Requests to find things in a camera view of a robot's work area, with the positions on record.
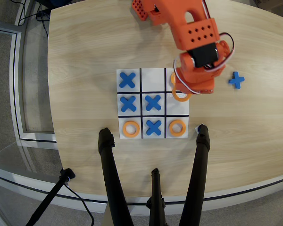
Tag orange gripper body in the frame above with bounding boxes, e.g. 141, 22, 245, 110
174, 52, 226, 95

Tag blue foam cross piece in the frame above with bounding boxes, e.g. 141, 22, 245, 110
146, 120, 163, 137
144, 94, 162, 112
119, 72, 137, 89
228, 71, 246, 90
119, 95, 137, 113

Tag white tic-tac-toe board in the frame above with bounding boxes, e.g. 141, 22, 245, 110
116, 68, 191, 139

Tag small white tag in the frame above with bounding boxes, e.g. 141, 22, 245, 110
194, 123, 205, 135

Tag thick black tripod leg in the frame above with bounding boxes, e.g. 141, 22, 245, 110
178, 124, 211, 226
98, 127, 135, 226

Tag black stand pole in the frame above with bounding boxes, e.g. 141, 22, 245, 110
25, 168, 76, 226

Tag black cable on floor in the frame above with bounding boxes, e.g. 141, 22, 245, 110
63, 183, 95, 226

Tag black power cables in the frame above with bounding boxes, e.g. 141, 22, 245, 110
14, 0, 50, 41

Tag grey metal floor frame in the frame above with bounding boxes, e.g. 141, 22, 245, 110
0, 22, 58, 144

